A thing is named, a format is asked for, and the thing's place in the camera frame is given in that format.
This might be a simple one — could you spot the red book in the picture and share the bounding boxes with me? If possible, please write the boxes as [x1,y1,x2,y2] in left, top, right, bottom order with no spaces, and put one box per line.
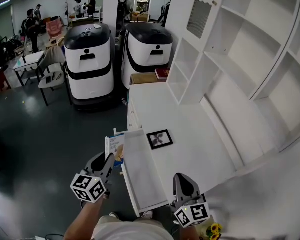
[154,68,170,81]

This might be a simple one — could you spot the small white table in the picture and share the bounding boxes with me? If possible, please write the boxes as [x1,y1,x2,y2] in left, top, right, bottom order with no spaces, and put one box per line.
[13,50,46,86]

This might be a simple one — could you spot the black cable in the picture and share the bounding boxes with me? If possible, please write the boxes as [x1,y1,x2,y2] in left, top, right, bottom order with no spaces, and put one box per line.
[44,233,66,240]

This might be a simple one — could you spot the person's white shirt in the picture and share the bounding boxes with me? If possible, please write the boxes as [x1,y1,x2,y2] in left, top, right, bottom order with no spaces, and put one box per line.
[91,221,176,240]

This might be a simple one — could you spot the person's beige trousers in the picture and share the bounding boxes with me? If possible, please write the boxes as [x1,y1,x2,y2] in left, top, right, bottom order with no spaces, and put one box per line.
[97,215,163,229]

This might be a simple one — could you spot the white and blue small box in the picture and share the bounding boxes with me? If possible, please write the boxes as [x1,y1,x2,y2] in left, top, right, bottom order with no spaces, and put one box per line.
[104,133,126,169]

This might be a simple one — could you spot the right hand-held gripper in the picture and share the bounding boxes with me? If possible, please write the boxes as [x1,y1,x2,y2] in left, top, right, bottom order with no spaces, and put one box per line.
[171,173,211,229]

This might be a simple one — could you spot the black coat rack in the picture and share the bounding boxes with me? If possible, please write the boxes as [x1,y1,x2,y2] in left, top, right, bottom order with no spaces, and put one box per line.
[64,0,71,30]

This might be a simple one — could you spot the pink armchair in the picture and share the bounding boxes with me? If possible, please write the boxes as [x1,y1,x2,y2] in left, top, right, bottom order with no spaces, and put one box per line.
[46,18,63,39]

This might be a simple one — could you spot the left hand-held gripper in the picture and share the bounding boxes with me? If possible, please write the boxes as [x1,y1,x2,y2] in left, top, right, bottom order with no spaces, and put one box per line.
[70,151,116,204]

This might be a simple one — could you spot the white drawer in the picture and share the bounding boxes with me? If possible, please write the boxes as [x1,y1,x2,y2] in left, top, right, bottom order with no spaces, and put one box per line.
[113,128,170,217]

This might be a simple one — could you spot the person's left forearm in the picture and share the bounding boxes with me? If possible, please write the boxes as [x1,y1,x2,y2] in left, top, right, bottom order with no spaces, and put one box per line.
[63,198,106,240]

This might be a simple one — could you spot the white black wheeled robot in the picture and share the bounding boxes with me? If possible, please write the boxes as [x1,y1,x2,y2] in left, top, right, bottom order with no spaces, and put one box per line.
[121,22,174,90]
[63,22,115,112]

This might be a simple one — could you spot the black picture frame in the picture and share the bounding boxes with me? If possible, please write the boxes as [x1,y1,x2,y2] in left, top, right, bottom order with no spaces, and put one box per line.
[146,129,174,151]

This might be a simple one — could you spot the chair with beige cushion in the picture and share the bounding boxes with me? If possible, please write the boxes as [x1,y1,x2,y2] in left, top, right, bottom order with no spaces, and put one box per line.
[36,46,72,107]

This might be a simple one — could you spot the person's right forearm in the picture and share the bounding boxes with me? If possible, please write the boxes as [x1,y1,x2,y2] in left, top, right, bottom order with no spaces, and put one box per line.
[184,225,200,240]

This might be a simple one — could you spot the brown cardboard box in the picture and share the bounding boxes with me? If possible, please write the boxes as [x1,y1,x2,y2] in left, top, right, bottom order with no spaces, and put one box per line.
[129,72,167,86]

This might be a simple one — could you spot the sunflower bouquet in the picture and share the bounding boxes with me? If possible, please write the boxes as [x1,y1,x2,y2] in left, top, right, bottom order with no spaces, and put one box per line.
[204,222,223,240]

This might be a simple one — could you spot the small wooden table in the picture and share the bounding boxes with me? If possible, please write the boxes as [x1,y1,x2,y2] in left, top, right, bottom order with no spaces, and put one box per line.
[44,36,66,50]

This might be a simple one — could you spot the white shelf hutch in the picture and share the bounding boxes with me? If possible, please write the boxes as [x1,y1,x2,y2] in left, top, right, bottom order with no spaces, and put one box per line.
[164,0,300,175]

